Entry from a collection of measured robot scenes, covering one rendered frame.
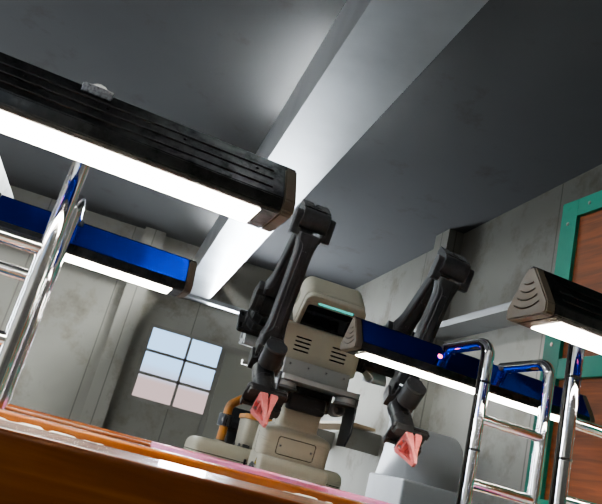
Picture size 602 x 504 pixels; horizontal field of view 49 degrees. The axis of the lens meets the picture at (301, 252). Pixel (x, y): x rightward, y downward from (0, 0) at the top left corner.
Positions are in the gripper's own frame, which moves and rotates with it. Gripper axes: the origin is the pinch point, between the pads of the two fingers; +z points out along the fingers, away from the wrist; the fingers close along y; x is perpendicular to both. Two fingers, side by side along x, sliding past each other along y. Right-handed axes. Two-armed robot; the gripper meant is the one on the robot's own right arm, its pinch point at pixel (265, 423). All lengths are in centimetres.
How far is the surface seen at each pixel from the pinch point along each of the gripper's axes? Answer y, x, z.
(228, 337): 145, 435, -671
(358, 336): 6.8, -33.1, 5.9
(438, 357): 26.3, -33.2, 4.0
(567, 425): 29, -50, 41
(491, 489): 34, -25, 31
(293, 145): 39, 23, -293
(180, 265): -31.9, -34.4, 3.6
